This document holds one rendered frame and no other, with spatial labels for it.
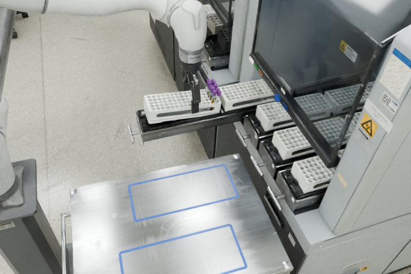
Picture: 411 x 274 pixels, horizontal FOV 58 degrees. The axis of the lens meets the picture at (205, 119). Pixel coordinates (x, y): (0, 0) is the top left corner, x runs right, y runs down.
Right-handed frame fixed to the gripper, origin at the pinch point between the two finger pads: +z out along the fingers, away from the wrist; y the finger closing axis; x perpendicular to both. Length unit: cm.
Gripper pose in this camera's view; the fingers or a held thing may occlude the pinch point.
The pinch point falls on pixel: (191, 99)
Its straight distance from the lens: 150.1
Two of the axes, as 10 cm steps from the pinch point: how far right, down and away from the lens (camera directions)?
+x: 9.5, -2.0, 2.5
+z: -0.3, 7.2, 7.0
